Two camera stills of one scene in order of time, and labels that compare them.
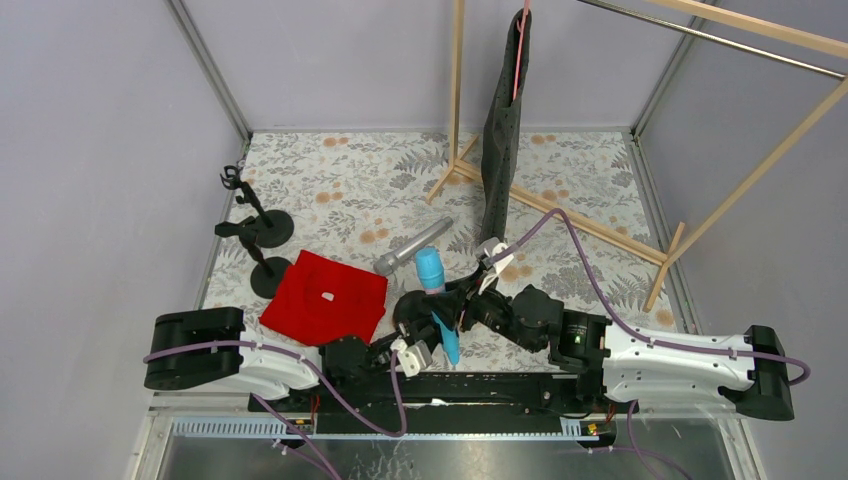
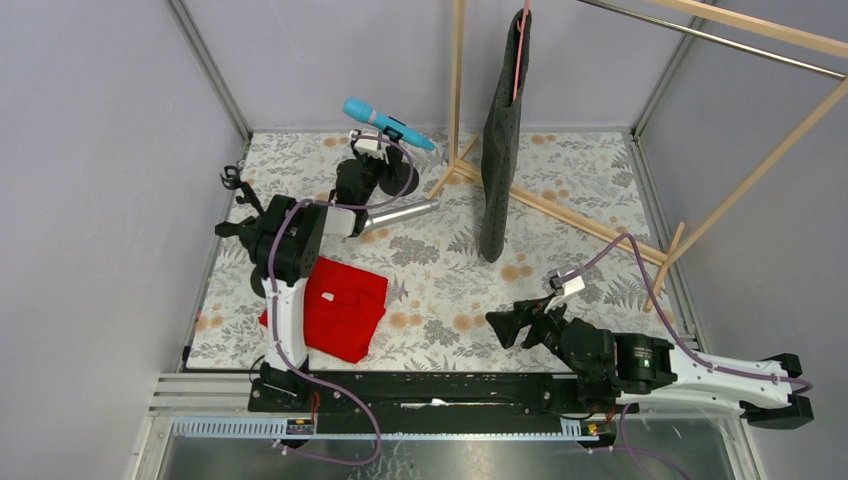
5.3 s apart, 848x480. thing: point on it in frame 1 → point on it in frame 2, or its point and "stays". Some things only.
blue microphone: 431,267 → 361,110
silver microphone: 387,263 → 382,218
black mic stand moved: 412,306 → 398,178
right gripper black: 460,304 → 534,322
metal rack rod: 714,38 stays
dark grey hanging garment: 501,137 stays
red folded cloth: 320,299 stays
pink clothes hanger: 520,45 stays
